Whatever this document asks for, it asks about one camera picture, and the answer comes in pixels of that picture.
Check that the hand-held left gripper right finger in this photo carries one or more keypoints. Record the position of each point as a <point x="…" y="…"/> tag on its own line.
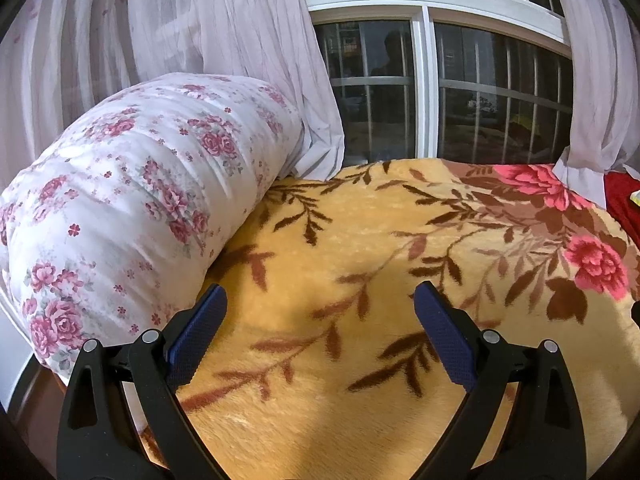
<point x="447" y="340"/>

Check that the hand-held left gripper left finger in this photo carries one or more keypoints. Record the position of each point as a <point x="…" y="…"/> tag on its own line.
<point x="197" y="340"/>

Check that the yellow floral plush blanket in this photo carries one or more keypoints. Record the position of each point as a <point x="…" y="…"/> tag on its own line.
<point x="350" y="240"/>

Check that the white floral rolled quilt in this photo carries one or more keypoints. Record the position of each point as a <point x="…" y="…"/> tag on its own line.
<point x="125" y="185"/>

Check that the red cloth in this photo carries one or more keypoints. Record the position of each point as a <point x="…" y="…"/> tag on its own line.
<point x="620" y="202"/>

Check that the white framed barred window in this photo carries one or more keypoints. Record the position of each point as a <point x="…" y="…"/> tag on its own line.
<point x="422" y="85"/>

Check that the sheer white curtain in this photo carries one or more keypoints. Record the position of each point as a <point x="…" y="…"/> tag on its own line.
<point x="200" y="20"/>
<point x="600" y="110"/>

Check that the brown wooden bed frame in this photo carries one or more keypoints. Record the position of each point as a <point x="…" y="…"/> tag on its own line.
<point x="35" y="410"/>

